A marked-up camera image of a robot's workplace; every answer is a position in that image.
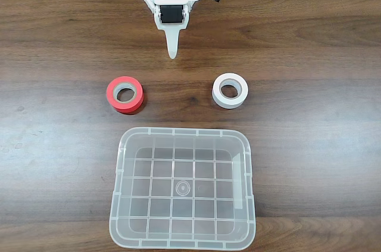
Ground red tape roll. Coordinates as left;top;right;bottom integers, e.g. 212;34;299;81
105;76;145;115

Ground clear plastic storage box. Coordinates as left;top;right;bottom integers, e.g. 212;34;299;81
109;126;257;250

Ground white tape roll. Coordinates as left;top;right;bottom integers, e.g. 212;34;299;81
211;72;249;110

